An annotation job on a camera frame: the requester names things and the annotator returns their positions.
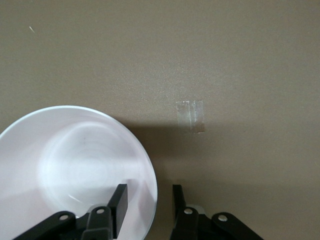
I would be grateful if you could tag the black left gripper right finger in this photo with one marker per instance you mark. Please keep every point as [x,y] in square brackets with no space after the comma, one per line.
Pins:
[177,200]

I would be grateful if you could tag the pink plastic bowl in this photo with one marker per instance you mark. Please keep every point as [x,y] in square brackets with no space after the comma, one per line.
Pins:
[62,162]

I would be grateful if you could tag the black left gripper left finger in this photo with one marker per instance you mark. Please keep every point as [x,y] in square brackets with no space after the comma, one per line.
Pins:
[120,200]

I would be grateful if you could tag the clear tape piece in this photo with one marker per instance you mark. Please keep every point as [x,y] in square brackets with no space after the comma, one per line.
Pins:
[190,117]

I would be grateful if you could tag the brown table cover sheet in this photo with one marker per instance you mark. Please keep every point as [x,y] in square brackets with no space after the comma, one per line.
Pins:
[150,50]

